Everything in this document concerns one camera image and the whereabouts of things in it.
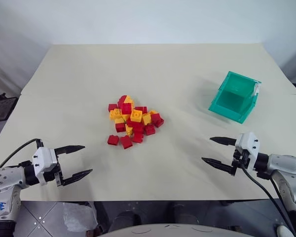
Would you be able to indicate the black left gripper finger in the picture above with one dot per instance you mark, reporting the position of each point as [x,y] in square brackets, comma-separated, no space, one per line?
[77,175]
[70,149]

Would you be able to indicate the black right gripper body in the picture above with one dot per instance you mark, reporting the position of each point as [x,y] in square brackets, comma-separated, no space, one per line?
[240,160]

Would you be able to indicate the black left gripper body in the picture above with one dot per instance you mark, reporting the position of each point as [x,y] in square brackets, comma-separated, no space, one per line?
[59,176]

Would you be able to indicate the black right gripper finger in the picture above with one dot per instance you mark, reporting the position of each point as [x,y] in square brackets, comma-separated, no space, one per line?
[217,164]
[223,140]

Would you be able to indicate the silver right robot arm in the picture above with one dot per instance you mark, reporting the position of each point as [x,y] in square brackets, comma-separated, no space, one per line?
[284,170]

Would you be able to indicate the green plastic bin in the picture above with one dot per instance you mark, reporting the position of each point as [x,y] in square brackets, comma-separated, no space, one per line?
[233,101]

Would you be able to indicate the white crumpled plastic bag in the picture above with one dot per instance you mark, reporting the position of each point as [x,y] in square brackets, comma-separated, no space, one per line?
[79,216]

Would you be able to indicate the red toy block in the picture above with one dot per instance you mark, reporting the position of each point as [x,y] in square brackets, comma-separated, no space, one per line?
[112,107]
[120,128]
[126,142]
[138,137]
[137,126]
[141,108]
[159,121]
[121,100]
[113,140]
[150,130]
[126,108]

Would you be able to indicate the yellow toy block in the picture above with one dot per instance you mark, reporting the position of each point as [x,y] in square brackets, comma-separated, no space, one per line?
[115,114]
[146,119]
[153,112]
[125,116]
[129,99]
[129,130]
[119,120]
[136,115]

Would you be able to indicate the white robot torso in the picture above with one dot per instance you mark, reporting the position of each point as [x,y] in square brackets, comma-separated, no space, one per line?
[187,230]

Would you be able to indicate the black metal stand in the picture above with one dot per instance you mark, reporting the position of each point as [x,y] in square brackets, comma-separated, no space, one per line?
[1,105]

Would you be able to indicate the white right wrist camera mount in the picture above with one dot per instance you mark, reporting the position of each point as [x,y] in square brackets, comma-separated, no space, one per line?
[249,145]

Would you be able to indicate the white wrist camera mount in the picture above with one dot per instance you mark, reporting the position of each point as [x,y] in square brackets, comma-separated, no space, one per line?
[249,145]
[43,163]

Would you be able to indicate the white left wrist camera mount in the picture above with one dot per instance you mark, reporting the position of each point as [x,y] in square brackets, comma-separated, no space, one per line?
[43,163]

